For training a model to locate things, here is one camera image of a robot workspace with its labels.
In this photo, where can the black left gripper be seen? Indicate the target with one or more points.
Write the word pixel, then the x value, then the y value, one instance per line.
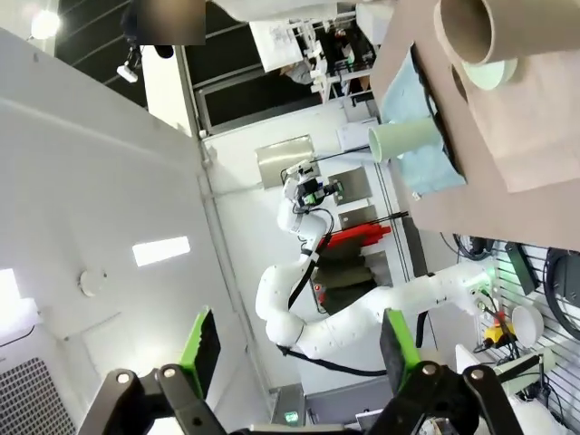
pixel 317 186

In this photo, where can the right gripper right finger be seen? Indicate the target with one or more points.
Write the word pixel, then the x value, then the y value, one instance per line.
pixel 399 353

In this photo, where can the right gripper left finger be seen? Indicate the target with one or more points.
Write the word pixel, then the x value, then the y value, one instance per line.
pixel 201 358

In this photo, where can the blue cloth mat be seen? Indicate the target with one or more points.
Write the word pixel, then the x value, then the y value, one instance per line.
pixel 417 172

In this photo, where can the pale green tall cup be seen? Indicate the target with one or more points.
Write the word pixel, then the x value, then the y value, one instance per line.
pixel 403 138

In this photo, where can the beige cloth mat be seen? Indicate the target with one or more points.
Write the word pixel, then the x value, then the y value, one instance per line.
pixel 521 136

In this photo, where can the mint green bowl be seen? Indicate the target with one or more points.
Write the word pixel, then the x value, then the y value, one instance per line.
pixel 491 74

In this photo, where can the brown tall cup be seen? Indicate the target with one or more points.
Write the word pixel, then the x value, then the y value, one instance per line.
pixel 457 31

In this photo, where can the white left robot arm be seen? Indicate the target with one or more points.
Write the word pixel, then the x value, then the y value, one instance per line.
pixel 344 326

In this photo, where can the dark brown serving tray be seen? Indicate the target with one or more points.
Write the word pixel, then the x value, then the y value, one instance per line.
pixel 453 156

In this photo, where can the small grey metal panel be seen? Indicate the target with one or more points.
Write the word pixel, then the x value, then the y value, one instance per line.
pixel 355 179

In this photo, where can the red storage rack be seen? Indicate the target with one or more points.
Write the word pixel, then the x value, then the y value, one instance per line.
pixel 358 235

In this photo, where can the large grey metal panel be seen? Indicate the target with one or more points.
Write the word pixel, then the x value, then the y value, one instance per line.
pixel 283 158

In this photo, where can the yellow emergency stop box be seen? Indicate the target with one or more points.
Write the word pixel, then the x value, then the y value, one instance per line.
pixel 498 335

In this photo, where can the rectangular ceiling light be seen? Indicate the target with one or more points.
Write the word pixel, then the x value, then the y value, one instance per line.
pixel 161 250

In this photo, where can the white bowl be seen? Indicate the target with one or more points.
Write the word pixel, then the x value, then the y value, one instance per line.
pixel 528 326

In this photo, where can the round smoke detector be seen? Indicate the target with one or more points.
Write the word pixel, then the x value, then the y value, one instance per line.
pixel 93 283

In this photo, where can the black power box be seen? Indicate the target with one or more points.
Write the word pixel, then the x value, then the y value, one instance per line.
pixel 521 267

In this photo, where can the white board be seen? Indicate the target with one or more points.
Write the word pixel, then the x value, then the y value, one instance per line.
pixel 274 45

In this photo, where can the white ceiling air conditioner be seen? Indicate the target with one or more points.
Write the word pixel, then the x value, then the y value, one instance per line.
pixel 31 385

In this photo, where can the white ceiling camera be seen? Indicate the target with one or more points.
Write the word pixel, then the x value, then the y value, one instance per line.
pixel 127 72

